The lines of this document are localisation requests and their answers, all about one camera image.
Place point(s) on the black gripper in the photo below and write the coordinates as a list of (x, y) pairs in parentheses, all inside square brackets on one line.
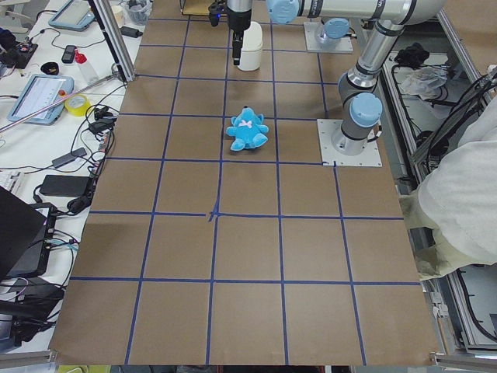
[(237, 17)]

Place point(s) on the white trash can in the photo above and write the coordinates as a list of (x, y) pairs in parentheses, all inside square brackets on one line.
[(252, 48)]

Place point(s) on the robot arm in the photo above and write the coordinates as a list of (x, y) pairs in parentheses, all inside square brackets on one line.
[(362, 109), (332, 29)]

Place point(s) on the white sleeved forearm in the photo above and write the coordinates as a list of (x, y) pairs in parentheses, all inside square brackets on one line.
[(457, 201)]

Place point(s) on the blue teddy bear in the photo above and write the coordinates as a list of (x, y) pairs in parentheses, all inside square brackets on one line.
[(248, 130)]

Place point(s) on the plastic bag with black parts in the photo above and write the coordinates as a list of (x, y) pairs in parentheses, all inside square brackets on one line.
[(138, 11)]

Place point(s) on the black power adapter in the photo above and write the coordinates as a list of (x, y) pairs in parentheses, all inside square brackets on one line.
[(130, 32)]

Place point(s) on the red capped bottle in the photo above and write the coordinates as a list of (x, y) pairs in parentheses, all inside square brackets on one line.
[(85, 67)]

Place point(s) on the black phone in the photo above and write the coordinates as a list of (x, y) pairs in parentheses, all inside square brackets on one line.
[(68, 55)]

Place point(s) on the yellow tape roll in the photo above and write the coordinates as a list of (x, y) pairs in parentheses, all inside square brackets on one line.
[(77, 105)]

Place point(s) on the blue teach pendant tablet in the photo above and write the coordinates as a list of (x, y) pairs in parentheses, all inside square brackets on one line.
[(40, 91)]

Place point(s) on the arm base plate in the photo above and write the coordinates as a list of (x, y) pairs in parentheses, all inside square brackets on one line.
[(342, 46), (338, 150)]

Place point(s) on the aluminium frame post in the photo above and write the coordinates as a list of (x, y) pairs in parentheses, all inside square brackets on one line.
[(103, 13)]

